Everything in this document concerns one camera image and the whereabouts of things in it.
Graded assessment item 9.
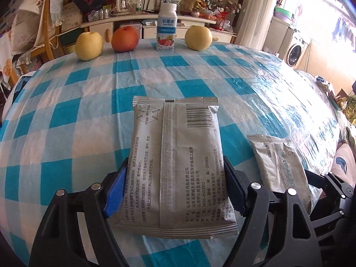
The white TV cabinet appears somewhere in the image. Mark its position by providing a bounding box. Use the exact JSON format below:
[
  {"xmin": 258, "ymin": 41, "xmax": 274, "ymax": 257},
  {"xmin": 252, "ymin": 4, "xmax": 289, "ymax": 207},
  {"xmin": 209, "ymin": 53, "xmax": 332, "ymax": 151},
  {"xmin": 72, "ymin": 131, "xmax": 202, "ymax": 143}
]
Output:
[{"xmin": 80, "ymin": 14, "xmax": 237, "ymax": 43}]

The wooden dining chair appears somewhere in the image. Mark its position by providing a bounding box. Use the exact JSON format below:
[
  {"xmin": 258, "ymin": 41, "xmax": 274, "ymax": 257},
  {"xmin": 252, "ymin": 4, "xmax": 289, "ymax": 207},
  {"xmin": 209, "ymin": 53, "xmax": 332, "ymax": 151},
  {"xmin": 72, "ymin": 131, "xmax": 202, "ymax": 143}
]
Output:
[{"xmin": 11, "ymin": 0, "xmax": 64, "ymax": 74}]

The small silver foil pouch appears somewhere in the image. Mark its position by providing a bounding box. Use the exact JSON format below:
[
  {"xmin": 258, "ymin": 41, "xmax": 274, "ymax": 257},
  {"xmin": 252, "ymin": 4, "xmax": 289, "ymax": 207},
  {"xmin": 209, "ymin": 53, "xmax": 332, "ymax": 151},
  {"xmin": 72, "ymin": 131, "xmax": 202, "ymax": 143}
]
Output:
[{"xmin": 247, "ymin": 134, "xmax": 312, "ymax": 213}]

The large yellow pear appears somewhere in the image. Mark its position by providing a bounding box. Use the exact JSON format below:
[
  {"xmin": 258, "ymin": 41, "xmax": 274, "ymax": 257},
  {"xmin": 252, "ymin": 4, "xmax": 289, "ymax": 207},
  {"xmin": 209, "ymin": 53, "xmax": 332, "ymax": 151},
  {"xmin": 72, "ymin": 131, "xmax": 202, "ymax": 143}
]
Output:
[{"xmin": 185, "ymin": 25, "xmax": 213, "ymax": 51}]

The red apple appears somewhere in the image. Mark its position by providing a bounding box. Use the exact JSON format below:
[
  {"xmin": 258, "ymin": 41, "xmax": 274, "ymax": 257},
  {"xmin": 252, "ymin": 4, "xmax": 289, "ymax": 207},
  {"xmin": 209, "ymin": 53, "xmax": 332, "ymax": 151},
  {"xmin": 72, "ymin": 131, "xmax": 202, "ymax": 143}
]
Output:
[{"xmin": 111, "ymin": 26, "xmax": 139, "ymax": 53}]

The white washing machine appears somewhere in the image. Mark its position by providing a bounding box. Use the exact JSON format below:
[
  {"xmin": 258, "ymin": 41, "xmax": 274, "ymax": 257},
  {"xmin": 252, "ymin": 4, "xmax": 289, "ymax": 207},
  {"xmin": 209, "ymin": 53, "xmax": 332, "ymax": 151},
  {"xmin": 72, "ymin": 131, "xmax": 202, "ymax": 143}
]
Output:
[{"xmin": 284, "ymin": 34, "xmax": 309, "ymax": 69}]

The blue checkered tablecloth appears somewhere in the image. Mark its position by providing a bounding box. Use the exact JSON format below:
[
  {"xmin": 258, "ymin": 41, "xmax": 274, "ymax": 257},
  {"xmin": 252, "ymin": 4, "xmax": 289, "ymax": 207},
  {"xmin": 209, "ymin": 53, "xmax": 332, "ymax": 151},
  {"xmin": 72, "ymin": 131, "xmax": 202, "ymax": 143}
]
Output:
[{"xmin": 1, "ymin": 40, "xmax": 350, "ymax": 265}]

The white yogurt drink bottle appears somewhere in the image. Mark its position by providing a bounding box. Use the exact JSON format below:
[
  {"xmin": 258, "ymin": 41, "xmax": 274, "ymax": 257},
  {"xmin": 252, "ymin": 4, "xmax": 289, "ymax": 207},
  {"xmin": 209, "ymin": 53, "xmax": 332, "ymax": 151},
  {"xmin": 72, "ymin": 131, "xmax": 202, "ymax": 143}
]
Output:
[{"xmin": 156, "ymin": 2, "xmax": 177, "ymax": 51}]

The white curtain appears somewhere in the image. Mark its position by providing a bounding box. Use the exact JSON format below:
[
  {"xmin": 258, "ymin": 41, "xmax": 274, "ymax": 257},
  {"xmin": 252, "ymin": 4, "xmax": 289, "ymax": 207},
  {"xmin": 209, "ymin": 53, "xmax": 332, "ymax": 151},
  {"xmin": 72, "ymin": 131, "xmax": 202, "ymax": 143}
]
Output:
[{"xmin": 235, "ymin": 0, "xmax": 277, "ymax": 50}]

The large silver foil pouch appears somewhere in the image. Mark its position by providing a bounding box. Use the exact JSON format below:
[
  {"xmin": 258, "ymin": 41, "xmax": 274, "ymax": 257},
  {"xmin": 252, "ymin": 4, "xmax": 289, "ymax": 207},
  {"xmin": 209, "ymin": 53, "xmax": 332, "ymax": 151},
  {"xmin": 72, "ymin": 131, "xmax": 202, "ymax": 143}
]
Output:
[{"xmin": 115, "ymin": 96, "xmax": 238, "ymax": 239}]

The small yellow pear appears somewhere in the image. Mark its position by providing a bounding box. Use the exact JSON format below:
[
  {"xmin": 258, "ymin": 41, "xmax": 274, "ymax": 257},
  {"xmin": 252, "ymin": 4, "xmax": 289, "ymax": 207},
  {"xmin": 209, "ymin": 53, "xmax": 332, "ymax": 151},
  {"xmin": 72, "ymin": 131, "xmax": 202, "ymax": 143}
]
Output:
[{"xmin": 75, "ymin": 31, "xmax": 103, "ymax": 61}]

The electric glass kettle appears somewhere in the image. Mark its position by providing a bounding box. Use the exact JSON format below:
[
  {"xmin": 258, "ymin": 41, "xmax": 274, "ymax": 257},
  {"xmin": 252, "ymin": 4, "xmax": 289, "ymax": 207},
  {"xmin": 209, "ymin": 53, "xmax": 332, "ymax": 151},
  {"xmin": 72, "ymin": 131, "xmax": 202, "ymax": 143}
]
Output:
[{"xmin": 112, "ymin": 0, "xmax": 129, "ymax": 15}]

